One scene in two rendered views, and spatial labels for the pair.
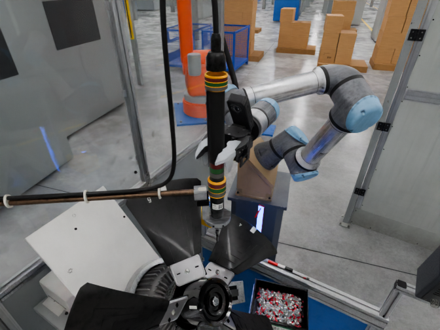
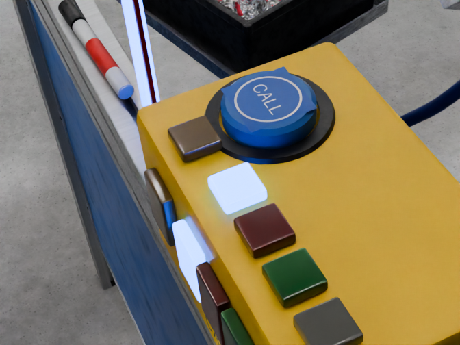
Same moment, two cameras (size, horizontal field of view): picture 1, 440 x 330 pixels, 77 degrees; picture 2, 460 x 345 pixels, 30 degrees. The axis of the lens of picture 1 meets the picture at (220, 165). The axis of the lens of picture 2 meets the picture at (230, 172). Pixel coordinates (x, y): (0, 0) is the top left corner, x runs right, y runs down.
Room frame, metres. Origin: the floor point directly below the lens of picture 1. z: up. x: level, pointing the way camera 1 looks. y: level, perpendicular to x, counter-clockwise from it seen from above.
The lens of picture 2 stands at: (1.16, 0.20, 1.32)
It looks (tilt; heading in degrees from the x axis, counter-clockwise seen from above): 47 degrees down; 220
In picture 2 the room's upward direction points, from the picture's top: 6 degrees counter-clockwise
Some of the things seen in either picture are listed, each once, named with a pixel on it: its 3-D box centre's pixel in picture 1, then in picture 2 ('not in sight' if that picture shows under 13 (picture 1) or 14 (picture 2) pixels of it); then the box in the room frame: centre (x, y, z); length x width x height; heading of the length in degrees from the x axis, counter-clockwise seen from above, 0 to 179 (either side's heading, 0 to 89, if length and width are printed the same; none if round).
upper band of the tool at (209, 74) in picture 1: (216, 81); not in sight; (0.51, 0.01, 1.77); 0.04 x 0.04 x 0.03
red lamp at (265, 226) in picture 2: not in sight; (264, 230); (1.00, 0.08, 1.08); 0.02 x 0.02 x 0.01; 60
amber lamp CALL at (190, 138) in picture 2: not in sight; (194, 138); (0.98, 0.03, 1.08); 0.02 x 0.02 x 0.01; 60
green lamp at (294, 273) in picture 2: not in sight; (294, 276); (1.02, 0.10, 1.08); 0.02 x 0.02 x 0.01; 60
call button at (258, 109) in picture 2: not in sight; (268, 110); (0.95, 0.05, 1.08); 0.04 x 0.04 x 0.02
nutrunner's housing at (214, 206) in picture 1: (216, 149); not in sight; (0.51, 0.01, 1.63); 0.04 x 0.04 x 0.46
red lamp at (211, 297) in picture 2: not in sight; (215, 304); (1.02, 0.07, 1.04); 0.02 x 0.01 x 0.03; 60
